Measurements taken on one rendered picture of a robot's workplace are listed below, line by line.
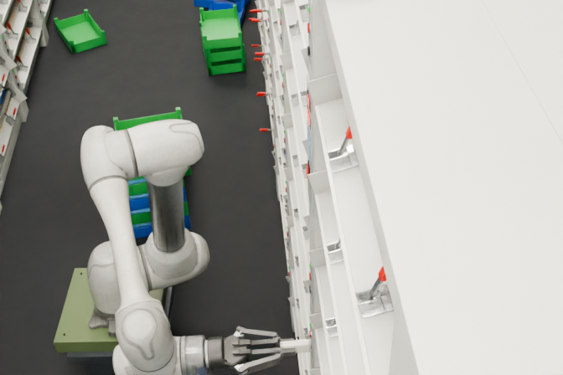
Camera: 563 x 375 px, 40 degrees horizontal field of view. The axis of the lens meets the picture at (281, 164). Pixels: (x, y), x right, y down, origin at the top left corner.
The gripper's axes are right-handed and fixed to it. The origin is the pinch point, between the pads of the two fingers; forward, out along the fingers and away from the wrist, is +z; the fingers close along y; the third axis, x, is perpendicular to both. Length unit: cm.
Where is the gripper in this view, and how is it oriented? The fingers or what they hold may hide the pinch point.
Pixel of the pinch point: (295, 346)
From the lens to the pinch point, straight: 182.5
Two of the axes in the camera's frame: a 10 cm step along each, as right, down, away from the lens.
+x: -0.3, -7.5, -6.6
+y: 0.8, 6.5, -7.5
